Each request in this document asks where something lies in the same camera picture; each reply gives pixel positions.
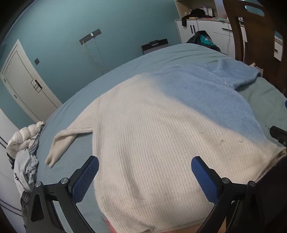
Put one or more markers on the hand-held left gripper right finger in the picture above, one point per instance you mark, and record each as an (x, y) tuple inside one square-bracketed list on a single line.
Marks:
[(205, 179)]

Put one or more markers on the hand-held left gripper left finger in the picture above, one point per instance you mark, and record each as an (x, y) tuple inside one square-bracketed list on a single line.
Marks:
[(86, 179)]

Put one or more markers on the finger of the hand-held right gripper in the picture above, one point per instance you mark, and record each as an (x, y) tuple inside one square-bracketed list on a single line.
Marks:
[(279, 134)]

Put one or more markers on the cream and blue knit sweater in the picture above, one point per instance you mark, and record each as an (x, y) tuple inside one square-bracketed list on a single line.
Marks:
[(157, 125)]

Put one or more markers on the black clothes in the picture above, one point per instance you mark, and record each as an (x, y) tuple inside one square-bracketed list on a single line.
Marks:
[(197, 13)]

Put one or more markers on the light grey garment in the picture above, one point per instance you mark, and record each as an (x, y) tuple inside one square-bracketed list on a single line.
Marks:
[(24, 168)]

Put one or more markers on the dark plaid cloth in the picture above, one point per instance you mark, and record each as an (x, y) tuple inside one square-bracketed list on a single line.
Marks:
[(24, 201)]

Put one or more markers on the white puffer jacket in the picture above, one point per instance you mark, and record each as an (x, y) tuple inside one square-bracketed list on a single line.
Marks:
[(22, 136)]

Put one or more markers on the brown wooden chair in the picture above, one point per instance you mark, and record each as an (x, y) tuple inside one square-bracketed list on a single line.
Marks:
[(260, 33)]

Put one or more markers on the white door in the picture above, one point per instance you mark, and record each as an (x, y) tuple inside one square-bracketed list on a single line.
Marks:
[(22, 87)]

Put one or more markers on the dark bag with teal cloth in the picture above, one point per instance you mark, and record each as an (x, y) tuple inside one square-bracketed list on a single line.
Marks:
[(204, 40)]

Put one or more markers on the bed with blue sheet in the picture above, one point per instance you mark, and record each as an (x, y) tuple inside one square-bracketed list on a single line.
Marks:
[(134, 67)]

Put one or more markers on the white cabinet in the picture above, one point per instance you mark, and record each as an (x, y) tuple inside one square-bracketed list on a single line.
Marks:
[(208, 31)]

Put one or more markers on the black and white box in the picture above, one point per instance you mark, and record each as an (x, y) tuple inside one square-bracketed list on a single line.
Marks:
[(154, 46)]

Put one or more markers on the dark wall switch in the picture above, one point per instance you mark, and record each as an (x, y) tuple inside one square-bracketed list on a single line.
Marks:
[(37, 61)]

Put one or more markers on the wall power strip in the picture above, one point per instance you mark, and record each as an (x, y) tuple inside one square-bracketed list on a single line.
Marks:
[(89, 36)]

